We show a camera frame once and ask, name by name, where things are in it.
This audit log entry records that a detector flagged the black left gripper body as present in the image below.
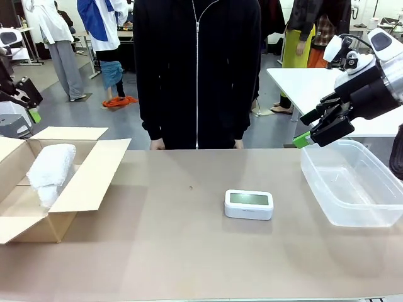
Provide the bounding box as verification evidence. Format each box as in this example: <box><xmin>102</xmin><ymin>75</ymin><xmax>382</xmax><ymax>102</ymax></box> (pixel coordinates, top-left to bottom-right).
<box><xmin>0</xmin><ymin>47</ymin><xmax>17</xmax><ymax>96</ymax></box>

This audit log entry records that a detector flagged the person in blue white garment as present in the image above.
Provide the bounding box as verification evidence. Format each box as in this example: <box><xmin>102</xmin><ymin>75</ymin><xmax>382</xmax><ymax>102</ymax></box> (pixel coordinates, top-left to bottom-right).
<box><xmin>77</xmin><ymin>0</ymin><xmax>139</xmax><ymax>109</ymax></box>

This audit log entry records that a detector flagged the white unwrapped digital clock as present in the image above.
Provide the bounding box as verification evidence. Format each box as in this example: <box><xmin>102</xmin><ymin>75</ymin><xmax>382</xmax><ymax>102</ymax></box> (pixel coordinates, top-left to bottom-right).
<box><xmin>224</xmin><ymin>189</ymin><xmax>274</xmax><ymax>221</ymax></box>

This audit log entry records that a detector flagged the white table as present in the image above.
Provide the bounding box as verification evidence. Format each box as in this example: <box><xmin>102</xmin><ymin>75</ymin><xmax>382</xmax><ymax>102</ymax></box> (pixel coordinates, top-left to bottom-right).
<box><xmin>266</xmin><ymin>67</ymin><xmax>403</xmax><ymax>138</ymax></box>

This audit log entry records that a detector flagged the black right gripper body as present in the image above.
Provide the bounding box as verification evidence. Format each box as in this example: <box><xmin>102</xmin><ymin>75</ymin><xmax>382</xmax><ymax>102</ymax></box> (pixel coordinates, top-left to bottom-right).
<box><xmin>333</xmin><ymin>64</ymin><xmax>401</xmax><ymax>120</ymax></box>

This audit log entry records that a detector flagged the person in white coat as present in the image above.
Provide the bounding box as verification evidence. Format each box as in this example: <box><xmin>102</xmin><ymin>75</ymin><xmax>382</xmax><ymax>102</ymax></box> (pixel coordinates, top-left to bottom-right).
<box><xmin>21</xmin><ymin>0</ymin><xmax>88</xmax><ymax>102</ymax></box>

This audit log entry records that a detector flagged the person in black jacket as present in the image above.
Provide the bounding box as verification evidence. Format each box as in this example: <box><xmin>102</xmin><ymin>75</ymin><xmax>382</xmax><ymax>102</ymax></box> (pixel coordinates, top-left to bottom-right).
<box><xmin>132</xmin><ymin>0</ymin><xmax>262</xmax><ymax>150</ymax></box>

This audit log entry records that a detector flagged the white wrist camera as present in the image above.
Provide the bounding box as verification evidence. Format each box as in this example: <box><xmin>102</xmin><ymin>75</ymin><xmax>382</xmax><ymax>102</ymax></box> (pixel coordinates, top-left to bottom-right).
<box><xmin>323</xmin><ymin>35</ymin><xmax>375</xmax><ymax>86</ymax></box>

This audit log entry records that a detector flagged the person in plaid shirt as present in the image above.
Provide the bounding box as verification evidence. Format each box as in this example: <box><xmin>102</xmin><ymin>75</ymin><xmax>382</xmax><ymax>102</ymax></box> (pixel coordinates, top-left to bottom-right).
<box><xmin>307</xmin><ymin>12</ymin><xmax>336</xmax><ymax>69</ymax></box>

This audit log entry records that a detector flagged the person's right forearm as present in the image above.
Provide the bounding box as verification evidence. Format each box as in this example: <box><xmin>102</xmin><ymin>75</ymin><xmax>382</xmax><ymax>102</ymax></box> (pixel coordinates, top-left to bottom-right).
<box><xmin>138</xmin><ymin>78</ymin><xmax>166</xmax><ymax>142</ymax></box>

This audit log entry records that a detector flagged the orange cloth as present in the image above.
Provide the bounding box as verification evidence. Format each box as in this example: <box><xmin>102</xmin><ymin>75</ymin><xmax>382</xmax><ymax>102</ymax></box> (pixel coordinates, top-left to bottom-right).
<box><xmin>102</xmin><ymin>96</ymin><xmax>139</xmax><ymax>109</ymax></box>

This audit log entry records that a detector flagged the brown cardboard box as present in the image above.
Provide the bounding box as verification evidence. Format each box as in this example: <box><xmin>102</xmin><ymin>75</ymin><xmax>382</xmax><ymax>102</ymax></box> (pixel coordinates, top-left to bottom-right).
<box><xmin>0</xmin><ymin>126</ymin><xmax>132</xmax><ymax>245</ymax></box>

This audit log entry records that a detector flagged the person in yellow apron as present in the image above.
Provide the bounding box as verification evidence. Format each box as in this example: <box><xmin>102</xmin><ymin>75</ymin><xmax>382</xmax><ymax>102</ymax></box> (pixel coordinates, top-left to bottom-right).
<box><xmin>270</xmin><ymin>0</ymin><xmax>317</xmax><ymax>116</ymax></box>

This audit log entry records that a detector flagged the person's left forearm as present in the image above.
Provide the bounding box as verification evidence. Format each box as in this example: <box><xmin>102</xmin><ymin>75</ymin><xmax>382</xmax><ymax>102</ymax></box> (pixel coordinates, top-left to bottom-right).
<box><xmin>234</xmin><ymin>78</ymin><xmax>261</xmax><ymax>142</ymax></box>

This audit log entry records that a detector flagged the clear plastic container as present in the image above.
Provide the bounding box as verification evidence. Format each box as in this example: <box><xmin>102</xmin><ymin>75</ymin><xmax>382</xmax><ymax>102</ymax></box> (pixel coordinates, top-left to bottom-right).
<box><xmin>300</xmin><ymin>139</ymin><xmax>403</xmax><ymax>228</ymax></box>

